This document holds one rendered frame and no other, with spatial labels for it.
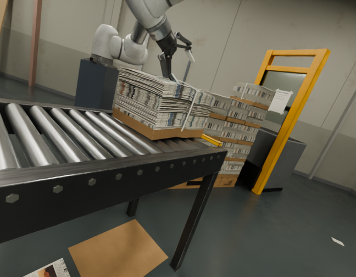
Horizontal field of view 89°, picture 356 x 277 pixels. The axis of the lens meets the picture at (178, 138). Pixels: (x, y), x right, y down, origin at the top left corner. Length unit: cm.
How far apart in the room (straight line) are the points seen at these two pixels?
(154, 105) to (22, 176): 44
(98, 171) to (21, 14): 569
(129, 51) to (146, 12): 81
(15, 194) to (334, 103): 478
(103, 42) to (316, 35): 396
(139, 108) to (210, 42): 353
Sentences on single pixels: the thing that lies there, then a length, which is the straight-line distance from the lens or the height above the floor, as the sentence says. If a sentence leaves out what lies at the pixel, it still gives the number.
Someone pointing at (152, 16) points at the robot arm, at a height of 121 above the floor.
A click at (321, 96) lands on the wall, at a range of 466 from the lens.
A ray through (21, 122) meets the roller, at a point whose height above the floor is 80.
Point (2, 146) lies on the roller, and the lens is 53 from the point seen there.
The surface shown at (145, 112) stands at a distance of 72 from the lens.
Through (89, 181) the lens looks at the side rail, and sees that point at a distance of 44.
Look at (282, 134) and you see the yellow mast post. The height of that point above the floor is 85.
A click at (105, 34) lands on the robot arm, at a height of 120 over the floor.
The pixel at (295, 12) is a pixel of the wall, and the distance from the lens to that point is 460.
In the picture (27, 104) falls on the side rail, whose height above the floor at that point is 80.
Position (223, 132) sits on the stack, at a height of 70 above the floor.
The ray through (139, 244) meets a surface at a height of 0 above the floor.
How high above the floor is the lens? 102
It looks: 16 degrees down
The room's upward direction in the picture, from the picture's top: 18 degrees clockwise
